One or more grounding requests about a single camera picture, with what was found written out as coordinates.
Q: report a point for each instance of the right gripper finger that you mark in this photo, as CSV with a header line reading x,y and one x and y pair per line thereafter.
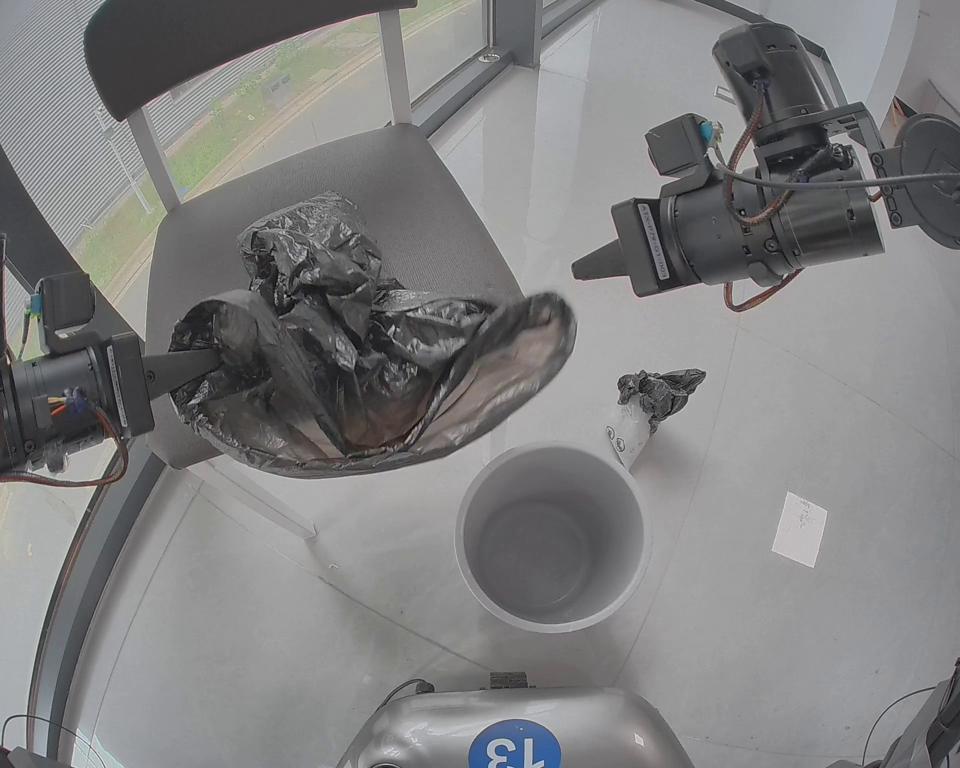
x,y
607,264

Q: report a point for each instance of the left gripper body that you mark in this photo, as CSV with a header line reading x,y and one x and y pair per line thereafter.
x,y
131,382

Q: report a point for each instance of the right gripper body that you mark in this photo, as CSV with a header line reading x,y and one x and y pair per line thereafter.
x,y
697,240

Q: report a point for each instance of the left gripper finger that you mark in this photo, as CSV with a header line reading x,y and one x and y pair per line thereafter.
x,y
176,369

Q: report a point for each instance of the black plastic bag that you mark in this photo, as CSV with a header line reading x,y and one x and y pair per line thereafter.
x,y
337,360

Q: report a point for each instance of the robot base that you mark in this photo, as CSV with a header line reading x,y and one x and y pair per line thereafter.
x,y
525,727

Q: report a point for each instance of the white trash bin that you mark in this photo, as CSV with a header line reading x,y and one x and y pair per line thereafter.
x,y
555,540

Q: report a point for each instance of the crumpled black plastic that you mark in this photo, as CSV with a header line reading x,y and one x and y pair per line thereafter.
x,y
664,394

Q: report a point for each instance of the clear printed wrapper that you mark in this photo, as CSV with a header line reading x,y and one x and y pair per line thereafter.
x,y
628,442

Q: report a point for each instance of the grey and white chair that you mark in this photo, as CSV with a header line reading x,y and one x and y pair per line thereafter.
x,y
420,202

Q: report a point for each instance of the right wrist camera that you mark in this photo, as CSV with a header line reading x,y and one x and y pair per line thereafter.
x,y
679,142

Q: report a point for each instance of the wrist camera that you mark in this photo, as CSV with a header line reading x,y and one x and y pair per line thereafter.
x,y
679,142
67,304

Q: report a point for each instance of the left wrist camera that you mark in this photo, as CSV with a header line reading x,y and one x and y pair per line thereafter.
x,y
67,304

